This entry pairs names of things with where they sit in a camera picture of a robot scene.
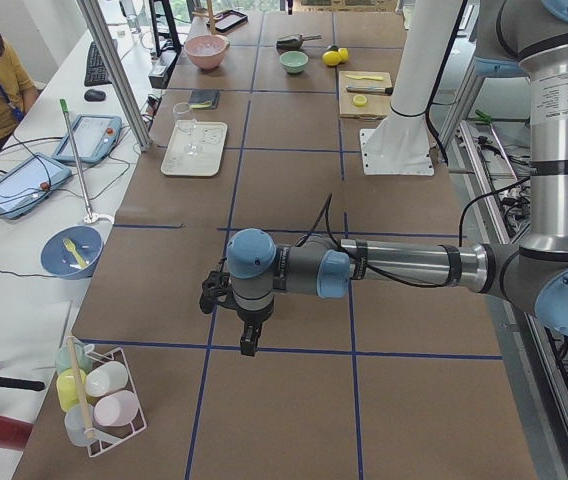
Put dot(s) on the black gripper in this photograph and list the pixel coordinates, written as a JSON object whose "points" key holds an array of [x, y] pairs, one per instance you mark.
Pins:
{"points": [[253, 318]]}

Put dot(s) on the mint green bowl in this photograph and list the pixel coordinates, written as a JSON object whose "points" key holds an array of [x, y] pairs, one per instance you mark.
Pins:
{"points": [[294, 62]]}

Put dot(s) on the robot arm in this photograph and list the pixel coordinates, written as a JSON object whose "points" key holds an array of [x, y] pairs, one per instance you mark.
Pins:
{"points": [[532, 275]]}

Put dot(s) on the blue bowl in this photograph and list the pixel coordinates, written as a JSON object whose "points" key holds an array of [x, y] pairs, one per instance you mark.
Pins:
{"points": [[56, 260]]}

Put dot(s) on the white plastic cup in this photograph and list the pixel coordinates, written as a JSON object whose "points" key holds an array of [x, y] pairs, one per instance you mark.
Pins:
{"points": [[106, 379]]}

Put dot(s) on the pink plastic cup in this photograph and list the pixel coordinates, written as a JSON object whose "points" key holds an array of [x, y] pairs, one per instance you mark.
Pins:
{"points": [[117, 409]]}

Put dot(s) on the green plastic cup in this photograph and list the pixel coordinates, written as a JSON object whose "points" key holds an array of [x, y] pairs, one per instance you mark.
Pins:
{"points": [[63, 359]]}

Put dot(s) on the cream bear tray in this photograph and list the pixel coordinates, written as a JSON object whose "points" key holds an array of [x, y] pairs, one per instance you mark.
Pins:
{"points": [[210, 137]]}

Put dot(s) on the clear grey plastic cup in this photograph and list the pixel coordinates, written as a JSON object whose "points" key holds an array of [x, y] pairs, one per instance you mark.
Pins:
{"points": [[75, 427]]}

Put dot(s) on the yellow plastic cup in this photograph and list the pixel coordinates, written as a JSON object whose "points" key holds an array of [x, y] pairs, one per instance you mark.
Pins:
{"points": [[67, 390]]}

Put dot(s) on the yellow plastic fork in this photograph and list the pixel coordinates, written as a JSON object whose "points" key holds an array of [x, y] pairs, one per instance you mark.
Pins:
{"points": [[72, 249]]}

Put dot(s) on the clear wine glass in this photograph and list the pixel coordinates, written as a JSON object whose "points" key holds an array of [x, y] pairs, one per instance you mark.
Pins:
{"points": [[186, 122]]}

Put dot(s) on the grey folded cloth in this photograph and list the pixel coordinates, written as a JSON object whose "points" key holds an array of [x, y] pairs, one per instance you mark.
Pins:
{"points": [[204, 99]]}

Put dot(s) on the far blue teach pendant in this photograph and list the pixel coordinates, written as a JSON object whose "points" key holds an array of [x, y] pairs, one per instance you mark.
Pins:
{"points": [[95, 136]]}

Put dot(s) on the blue teach pendant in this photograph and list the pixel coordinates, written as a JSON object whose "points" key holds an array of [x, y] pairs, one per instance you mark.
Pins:
{"points": [[95, 136], [29, 183]]}

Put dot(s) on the lemon half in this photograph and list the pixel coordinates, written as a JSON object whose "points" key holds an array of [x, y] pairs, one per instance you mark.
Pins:
{"points": [[359, 100]]}

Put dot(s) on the wooden cutting board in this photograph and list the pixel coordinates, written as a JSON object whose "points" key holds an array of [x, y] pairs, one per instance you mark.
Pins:
{"points": [[377, 107]]}

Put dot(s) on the near blue teach pendant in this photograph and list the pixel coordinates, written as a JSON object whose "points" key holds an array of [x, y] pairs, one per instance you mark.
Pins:
{"points": [[29, 183]]}

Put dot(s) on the metal muddler black cap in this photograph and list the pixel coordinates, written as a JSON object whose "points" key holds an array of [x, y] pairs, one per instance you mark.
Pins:
{"points": [[372, 90]]}

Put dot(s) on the yellow plastic knife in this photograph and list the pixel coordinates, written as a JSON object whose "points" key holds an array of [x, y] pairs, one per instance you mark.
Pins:
{"points": [[365, 77]]}

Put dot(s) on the yellow lemon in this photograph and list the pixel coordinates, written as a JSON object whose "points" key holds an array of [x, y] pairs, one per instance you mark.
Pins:
{"points": [[331, 58], [341, 55]]}

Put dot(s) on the black computer mouse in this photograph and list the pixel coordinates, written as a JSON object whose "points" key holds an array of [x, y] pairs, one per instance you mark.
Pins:
{"points": [[94, 95]]}

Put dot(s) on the metal reacher stick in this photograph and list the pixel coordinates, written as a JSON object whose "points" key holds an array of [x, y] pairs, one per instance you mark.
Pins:
{"points": [[91, 216]]}

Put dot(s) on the black keyboard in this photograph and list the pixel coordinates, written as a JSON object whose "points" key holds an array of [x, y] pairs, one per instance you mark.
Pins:
{"points": [[96, 73]]}

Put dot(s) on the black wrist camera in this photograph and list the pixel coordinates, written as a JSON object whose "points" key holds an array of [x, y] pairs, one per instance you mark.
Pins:
{"points": [[216, 291]]}

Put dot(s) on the white wire cup rack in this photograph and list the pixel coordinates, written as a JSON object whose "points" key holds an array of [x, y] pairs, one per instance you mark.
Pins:
{"points": [[107, 438]]}

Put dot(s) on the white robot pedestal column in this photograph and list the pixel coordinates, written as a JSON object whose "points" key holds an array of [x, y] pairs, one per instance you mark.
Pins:
{"points": [[400, 143]]}

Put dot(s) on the aluminium frame post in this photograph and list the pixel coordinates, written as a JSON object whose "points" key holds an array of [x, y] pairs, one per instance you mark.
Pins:
{"points": [[98, 28]]}

